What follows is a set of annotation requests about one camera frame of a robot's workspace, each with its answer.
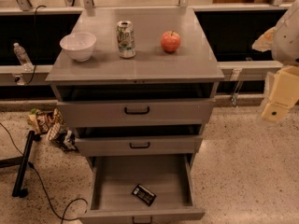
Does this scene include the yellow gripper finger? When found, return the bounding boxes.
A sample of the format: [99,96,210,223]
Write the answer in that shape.
[251,27,276,52]
[262,104,289,123]

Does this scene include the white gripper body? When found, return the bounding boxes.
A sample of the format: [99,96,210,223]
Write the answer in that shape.
[269,66,299,109]

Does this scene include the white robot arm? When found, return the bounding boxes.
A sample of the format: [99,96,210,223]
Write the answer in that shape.
[252,0,299,123]

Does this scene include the grey middle drawer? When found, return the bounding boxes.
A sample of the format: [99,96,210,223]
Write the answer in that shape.
[76,135,203,157]

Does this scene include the grey drawer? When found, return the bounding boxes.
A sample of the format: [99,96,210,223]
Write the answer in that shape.
[58,99,214,128]
[78,154,205,224]
[76,135,203,157]

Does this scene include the grey drawer cabinet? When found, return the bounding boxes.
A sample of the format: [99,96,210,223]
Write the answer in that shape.
[45,7,225,224]

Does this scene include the grey bottom drawer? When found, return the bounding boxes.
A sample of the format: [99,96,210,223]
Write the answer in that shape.
[78,154,205,224]

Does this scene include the grey top drawer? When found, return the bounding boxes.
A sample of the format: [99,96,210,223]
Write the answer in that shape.
[58,99,214,128]

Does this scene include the red apple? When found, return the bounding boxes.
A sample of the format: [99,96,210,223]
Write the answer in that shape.
[161,31,181,53]

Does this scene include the green soda can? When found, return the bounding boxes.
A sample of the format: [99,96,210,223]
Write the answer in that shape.
[116,21,135,59]

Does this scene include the white bowl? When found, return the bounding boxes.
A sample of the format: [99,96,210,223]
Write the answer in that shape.
[60,32,97,62]

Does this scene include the snack bag pile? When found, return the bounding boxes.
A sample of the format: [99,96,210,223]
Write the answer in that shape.
[28,108,77,151]

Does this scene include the clear plastic water bottle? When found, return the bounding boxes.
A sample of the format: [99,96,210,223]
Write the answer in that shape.
[13,43,34,72]

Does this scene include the black hanging cable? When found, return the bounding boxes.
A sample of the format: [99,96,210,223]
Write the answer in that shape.
[25,5,48,86]

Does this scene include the black floor cable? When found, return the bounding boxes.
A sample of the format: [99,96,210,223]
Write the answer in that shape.
[0,121,89,224]

